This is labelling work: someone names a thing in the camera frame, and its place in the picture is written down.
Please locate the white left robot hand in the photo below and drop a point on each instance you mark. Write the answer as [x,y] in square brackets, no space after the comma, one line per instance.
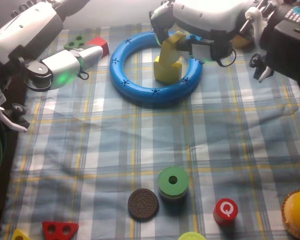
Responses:
[22,32]

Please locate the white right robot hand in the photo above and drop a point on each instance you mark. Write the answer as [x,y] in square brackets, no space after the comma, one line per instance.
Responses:
[210,15]

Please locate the yellow square block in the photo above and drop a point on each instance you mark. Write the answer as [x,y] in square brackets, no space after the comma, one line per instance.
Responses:
[165,73]
[170,50]

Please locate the toy strawberry cupcake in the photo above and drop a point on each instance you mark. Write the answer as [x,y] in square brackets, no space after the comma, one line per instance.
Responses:
[241,41]

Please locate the green triangle block with holes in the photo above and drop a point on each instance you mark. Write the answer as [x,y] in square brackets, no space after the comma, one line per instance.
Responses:
[75,41]

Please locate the red rectangular block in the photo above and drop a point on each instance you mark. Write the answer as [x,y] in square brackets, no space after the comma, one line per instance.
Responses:
[100,43]

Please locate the yellow triangle block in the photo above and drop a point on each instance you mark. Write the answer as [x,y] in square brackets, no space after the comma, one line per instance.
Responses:
[15,233]

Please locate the red triangle block with holes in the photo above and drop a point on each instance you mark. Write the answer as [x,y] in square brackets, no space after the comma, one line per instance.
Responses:
[58,236]

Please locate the toy orange cupcake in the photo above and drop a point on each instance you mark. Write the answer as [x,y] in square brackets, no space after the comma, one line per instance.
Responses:
[297,212]

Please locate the blue plaid cloth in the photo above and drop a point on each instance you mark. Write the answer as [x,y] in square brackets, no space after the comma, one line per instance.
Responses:
[140,150]

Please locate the chocolate sandwich cookie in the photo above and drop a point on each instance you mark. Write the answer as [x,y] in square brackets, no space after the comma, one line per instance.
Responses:
[143,205]

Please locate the red cylinder with letter Q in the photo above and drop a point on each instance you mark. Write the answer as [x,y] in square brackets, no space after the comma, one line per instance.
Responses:
[225,217]

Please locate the light green sandwich cookie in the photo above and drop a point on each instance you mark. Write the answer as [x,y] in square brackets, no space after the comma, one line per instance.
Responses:
[191,236]

